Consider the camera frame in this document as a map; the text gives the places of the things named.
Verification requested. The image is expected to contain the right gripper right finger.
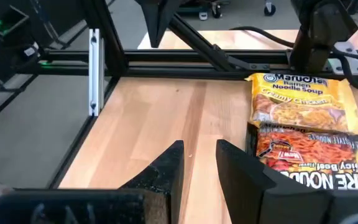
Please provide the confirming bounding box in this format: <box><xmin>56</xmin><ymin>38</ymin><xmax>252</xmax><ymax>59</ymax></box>
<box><xmin>216</xmin><ymin>139</ymin><xmax>358</xmax><ymax>224</ymax></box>

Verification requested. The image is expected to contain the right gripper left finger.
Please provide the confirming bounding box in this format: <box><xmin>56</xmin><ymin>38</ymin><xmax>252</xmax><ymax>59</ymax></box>
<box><xmin>0</xmin><ymin>140</ymin><xmax>185</xmax><ymax>224</ymax></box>

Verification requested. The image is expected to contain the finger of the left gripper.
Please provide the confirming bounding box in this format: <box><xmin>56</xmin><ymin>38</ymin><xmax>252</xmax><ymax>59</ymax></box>
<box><xmin>157</xmin><ymin>0</ymin><xmax>183</xmax><ymax>48</ymax></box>
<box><xmin>135</xmin><ymin>0</ymin><xmax>158</xmax><ymax>49</ymax></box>

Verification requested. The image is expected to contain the black Maruchan fire noodle pack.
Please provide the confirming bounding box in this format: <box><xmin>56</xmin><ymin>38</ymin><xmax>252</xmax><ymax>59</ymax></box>
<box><xmin>246</xmin><ymin>123</ymin><xmax>358</xmax><ymax>191</ymax></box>

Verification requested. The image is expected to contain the black caster wheel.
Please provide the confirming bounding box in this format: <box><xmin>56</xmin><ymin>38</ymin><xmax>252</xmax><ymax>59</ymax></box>
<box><xmin>211</xmin><ymin>2</ymin><xmax>223</xmax><ymax>19</ymax></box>
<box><xmin>264</xmin><ymin>0</ymin><xmax>277</xmax><ymax>16</ymax></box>

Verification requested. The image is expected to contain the white bracket strip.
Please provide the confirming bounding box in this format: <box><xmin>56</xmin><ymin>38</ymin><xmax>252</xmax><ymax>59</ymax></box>
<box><xmin>88</xmin><ymin>28</ymin><xmax>101</xmax><ymax>117</ymax></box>

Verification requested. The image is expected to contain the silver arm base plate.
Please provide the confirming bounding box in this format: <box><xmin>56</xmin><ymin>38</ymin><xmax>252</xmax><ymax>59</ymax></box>
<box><xmin>328</xmin><ymin>42</ymin><xmax>358</xmax><ymax>76</ymax></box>

